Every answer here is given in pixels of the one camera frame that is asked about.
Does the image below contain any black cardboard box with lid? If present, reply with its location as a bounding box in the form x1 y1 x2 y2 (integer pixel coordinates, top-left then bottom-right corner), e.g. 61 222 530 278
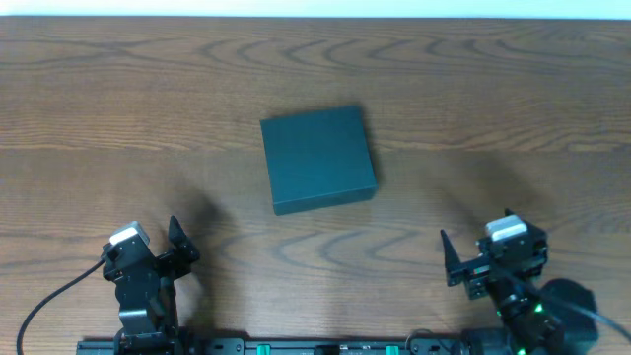
260 106 379 215

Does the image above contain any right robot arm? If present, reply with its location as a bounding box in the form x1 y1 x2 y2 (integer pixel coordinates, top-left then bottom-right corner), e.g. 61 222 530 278
440 209 599 354

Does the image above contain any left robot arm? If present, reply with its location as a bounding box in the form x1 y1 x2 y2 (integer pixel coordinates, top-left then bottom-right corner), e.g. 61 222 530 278
101 216 200 354

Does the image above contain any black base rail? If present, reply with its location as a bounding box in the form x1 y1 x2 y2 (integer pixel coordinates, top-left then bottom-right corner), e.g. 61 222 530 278
76 328 482 355

